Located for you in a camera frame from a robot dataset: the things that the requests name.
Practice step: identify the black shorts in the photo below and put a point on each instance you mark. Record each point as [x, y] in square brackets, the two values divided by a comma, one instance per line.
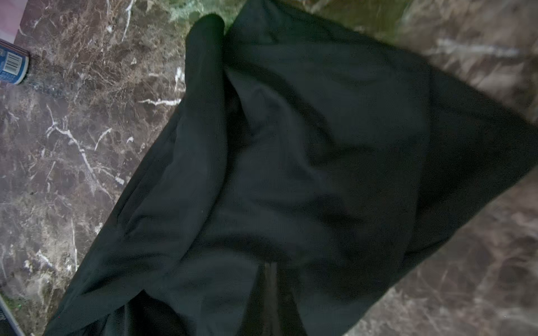
[307, 169]

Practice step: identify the blue lidded pencil tube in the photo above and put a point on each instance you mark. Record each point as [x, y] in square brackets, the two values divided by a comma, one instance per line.
[14, 63]

